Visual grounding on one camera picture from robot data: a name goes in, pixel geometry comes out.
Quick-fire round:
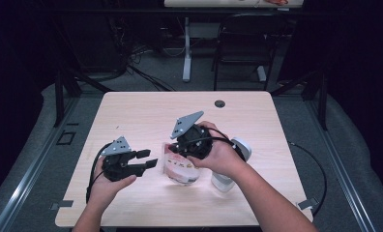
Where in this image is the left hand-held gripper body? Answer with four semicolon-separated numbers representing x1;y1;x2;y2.
101;135;146;183

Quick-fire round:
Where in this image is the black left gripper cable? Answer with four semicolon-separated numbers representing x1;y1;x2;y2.
85;143;113;204

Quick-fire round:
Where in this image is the person's right hand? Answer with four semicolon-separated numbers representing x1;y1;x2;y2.
187;120;246;178

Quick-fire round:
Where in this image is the person's left hand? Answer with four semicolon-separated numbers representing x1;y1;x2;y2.
87;157;138;211

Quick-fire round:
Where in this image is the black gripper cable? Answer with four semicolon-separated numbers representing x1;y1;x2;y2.
179;127;328;218
85;143;113;204

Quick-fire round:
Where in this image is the black metal stand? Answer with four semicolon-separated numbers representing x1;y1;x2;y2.
52;69;113;128
270;69;329;131

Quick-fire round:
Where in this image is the white desk leg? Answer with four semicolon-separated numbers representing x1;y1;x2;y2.
182;16;192;83

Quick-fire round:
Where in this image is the aluminium floor rail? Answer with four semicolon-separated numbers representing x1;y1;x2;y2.
0;96;81;232
305;100;376;232

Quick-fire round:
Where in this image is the bundle of black floor cables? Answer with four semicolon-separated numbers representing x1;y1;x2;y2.
105;15;178;92

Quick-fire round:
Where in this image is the dark curtain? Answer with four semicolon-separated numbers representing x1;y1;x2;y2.
0;0;62;204
285;0;383;201

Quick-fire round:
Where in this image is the red and white refill pouch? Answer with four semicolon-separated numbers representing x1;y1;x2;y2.
161;142;202;187

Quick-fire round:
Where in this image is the black folding chair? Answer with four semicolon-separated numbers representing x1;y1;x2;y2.
211;13;289;92

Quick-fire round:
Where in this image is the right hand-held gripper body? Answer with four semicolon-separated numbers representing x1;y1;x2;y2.
169;110;214;160

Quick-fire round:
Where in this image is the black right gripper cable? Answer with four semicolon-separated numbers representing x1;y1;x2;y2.
179;127;328;218

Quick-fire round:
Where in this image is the black square floor outlet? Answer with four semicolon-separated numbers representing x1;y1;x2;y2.
56;130;76;146

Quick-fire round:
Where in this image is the grey tape strip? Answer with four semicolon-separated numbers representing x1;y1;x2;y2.
296;196;319;211
49;199;74;211

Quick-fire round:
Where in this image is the light wooden background desk top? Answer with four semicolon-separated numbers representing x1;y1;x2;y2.
163;0;307;9

